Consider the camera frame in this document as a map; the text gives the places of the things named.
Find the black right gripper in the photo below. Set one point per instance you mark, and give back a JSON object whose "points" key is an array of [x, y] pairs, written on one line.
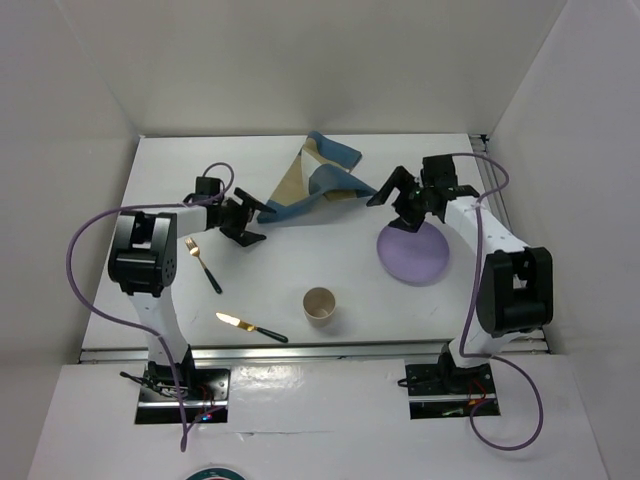
{"points": [[404, 181]]}

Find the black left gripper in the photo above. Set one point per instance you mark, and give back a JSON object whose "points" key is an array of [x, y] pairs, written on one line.
{"points": [[241, 236]]}

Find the purple plastic plate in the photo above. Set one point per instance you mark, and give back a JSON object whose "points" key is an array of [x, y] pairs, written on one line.
{"points": [[417, 259]]}

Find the blue beige checked cloth napkin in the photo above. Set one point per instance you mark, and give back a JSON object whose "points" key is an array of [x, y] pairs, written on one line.
{"points": [[323, 168]]}

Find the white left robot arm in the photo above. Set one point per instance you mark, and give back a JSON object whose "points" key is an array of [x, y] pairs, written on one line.
{"points": [[143, 263]]}

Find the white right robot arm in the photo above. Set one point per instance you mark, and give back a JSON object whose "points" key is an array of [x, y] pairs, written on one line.
{"points": [[457, 218]]}

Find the beige plastic cup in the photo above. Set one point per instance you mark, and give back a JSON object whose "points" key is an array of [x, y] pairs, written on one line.
{"points": [[319, 305]]}

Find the green round sticker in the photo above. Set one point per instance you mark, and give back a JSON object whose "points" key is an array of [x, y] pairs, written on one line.
{"points": [[216, 473]]}

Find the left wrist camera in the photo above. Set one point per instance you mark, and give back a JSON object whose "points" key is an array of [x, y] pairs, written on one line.
{"points": [[208, 186]]}

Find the gold fork green handle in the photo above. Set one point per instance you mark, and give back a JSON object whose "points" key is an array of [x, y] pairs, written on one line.
{"points": [[194, 251]]}

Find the gold knife green handle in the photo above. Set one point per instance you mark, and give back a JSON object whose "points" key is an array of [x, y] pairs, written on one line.
{"points": [[238, 323]]}

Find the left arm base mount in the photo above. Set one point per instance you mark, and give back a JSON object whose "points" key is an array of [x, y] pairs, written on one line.
{"points": [[205, 401]]}

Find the aluminium right side rail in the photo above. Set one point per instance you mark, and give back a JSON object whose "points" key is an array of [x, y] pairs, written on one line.
{"points": [[510, 230]]}

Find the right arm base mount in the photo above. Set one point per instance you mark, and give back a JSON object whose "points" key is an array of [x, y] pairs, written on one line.
{"points": [[432, 395]]}

